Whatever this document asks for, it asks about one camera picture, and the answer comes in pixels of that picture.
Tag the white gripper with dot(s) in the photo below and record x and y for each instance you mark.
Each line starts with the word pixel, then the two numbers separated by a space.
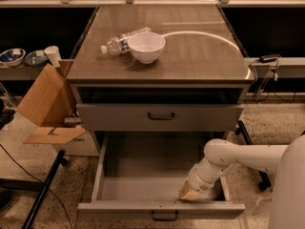
pixel 200 184

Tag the grey drawer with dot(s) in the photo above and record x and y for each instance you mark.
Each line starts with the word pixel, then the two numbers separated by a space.
pixel 159 117
pixel 139 175

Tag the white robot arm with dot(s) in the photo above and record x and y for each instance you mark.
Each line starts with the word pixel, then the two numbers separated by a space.
pixel 285 162

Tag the grey three-drawer cabinet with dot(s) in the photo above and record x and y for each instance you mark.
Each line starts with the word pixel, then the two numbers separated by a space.
pixel 201 63

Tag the grey top drawer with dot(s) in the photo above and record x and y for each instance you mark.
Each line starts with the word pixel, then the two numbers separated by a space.
pixel 159 117

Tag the black right stand leg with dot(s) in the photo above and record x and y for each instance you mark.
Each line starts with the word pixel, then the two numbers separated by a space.
pixel 264 182

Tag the black stand leg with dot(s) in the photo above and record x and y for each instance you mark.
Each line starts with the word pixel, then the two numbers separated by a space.
pixel 264 182
pixel 45 186

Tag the black left stand leg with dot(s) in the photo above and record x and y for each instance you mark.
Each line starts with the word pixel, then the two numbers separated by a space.
pixel 45 186

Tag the white bowl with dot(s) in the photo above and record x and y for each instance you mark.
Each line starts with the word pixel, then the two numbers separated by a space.
pixel 146 47

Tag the black power adapter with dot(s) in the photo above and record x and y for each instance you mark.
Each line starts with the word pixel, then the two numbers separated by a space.
pixel 269 58

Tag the brown cardboard box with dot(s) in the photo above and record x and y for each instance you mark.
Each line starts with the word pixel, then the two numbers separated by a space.
pixel 50 105

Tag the clear plastic water bottle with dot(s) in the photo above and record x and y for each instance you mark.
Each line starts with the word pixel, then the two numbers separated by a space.
pixel 119 44

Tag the white paper cup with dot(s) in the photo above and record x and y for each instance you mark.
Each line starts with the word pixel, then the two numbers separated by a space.
pixel 53 54

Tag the blue patterned bowl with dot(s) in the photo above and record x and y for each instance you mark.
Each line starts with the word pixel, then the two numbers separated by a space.
pixel 12 57

